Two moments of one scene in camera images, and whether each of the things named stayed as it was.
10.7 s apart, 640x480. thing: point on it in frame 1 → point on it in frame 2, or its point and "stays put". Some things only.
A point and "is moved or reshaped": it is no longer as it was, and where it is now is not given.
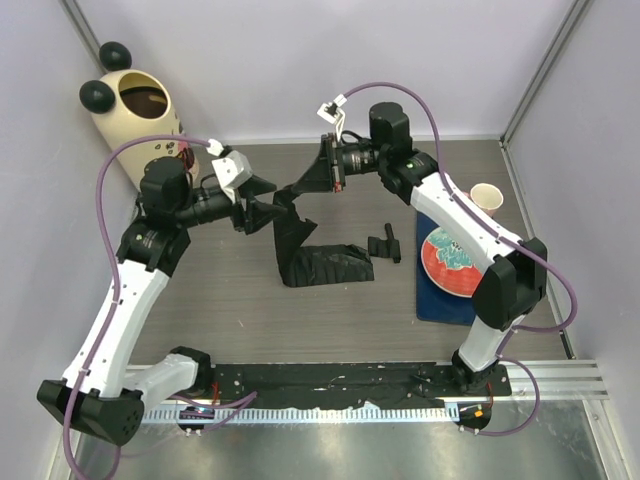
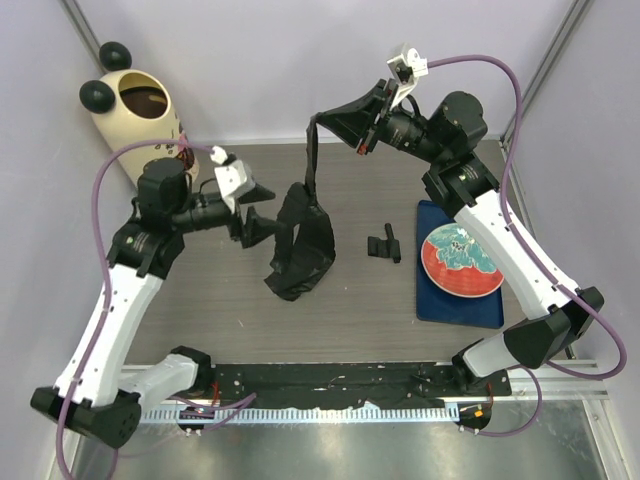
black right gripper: (323, 175) → (356, 121)
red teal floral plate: (449, 265) stays put
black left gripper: (256, 213) → (255, 228)
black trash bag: (313, 265) is moved or reshaped
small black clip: (387, 248) stays put
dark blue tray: (434, 305) stays put
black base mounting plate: (343, 385) stays put
